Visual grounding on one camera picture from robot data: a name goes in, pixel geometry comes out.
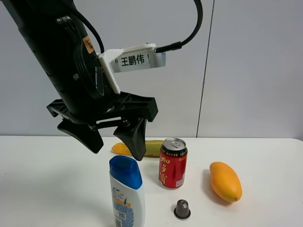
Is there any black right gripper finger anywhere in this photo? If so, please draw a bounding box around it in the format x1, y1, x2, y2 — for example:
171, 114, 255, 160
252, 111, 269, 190
114, 118, 147, 161

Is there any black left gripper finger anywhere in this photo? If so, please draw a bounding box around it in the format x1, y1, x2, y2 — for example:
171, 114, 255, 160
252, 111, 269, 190
57, 119, 104, 154

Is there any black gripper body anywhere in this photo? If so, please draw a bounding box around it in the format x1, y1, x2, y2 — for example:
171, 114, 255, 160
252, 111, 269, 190
47, 92, 158, 124

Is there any white blue shampoo bottle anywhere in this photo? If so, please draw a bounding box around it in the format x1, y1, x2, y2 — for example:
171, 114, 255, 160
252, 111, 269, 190
109, 156, 145, 227

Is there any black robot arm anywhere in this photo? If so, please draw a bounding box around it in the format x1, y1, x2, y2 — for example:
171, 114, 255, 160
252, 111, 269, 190
3, 0, 158, 160

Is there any yellow green corn cob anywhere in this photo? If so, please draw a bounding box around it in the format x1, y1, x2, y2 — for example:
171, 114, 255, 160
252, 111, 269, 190
111, 140, 163, 157

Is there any red drink can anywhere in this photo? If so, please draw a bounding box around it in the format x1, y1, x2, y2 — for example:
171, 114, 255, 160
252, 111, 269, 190
159, 138, 188, 189

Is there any grey coffee capsule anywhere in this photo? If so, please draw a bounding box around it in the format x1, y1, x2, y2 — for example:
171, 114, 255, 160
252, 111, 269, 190
174, 200, 191, 220

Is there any orange yellow mango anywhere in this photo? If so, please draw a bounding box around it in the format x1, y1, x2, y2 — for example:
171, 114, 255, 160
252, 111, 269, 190
209, 162, 242, 203

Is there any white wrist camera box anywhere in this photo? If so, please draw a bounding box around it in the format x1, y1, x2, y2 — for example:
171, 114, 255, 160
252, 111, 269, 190
98, 43, 166, 94

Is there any black camera cable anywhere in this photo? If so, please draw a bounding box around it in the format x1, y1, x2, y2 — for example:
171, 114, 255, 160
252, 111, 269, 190
154, 0, 204, 53

